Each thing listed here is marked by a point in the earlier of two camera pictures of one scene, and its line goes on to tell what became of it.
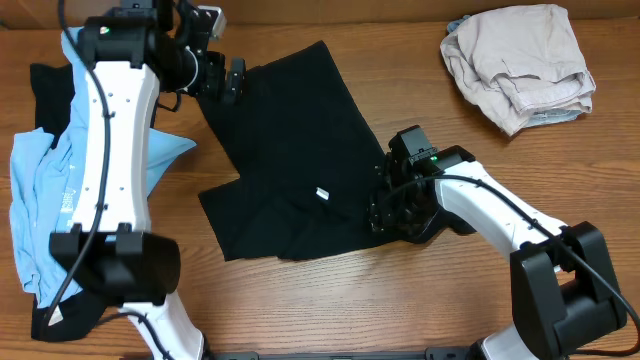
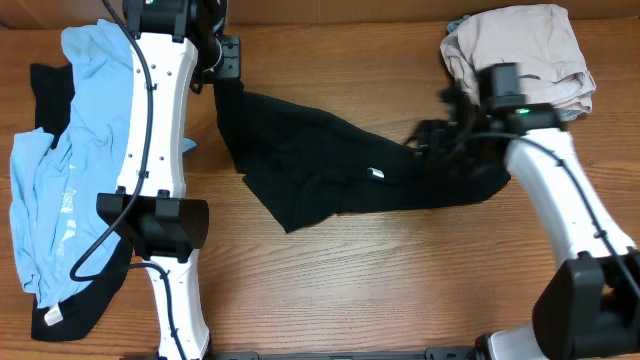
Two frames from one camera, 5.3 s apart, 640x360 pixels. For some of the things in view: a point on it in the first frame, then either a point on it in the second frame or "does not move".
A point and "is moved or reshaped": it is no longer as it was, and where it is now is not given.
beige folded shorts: [509, 63] does not move
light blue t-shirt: [43, 176] does not move
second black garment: [53, 86] does not move
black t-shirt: [307, 159] is moved or reshaped
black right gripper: [383, 214] → [435, 140]
